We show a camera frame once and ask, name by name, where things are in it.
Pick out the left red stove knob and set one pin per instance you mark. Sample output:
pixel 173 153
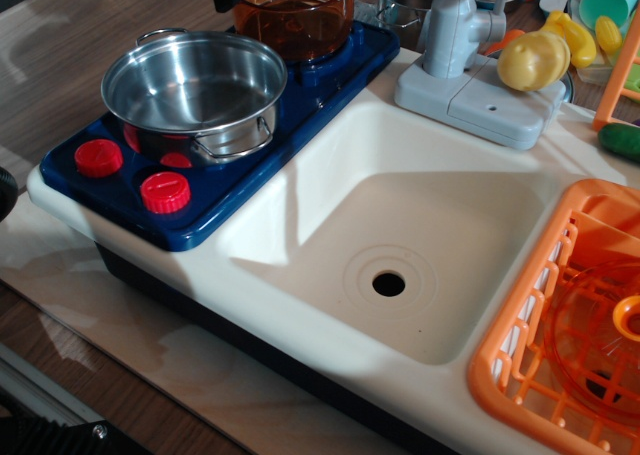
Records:
pixel 98 158

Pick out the blue toy stove top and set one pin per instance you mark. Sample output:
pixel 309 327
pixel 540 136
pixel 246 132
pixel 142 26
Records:
pixel 315 93

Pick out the black metal bracket with screw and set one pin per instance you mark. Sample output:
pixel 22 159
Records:
pixel 37 435

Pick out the red stove knob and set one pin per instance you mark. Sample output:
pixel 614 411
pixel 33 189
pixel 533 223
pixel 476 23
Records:
pixel 165 192
pixel 98 158

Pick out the right red stove knob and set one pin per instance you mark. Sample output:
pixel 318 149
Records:
pixel 165 192

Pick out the stainless steel pan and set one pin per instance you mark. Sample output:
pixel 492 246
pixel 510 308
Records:
pixel 192 99

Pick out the cream toy sink unit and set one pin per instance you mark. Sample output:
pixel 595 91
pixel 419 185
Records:
pixel 378 257

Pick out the transparent orange pot lid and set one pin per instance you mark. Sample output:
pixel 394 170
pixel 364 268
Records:
pixel 591 335

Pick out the transparent orange plastic pot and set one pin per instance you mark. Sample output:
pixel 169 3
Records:
pixel 298 30

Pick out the yellow toy potato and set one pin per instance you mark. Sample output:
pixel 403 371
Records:
pixel 533 61

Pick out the orange toy carrot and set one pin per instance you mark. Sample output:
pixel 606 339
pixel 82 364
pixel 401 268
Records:
pixel 509 36

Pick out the yellow toy corn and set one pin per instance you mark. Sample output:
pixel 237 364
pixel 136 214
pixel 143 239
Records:
pixel 608 35

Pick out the black round knob at edge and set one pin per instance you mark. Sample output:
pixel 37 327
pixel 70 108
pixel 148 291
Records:
pixel 9 193

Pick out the orange wire frame rack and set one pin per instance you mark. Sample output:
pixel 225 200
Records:
pixel 616 86

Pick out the yellow toy banana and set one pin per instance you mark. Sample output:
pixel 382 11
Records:
pixel 581 43

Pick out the green toy vegetable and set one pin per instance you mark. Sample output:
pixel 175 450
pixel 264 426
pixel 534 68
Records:
pixel 621 139

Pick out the grey toy faucet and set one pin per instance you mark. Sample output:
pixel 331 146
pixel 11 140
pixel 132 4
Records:
pixel 453 84

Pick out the orange dish rack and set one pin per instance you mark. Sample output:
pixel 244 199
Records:
pixel 510 375

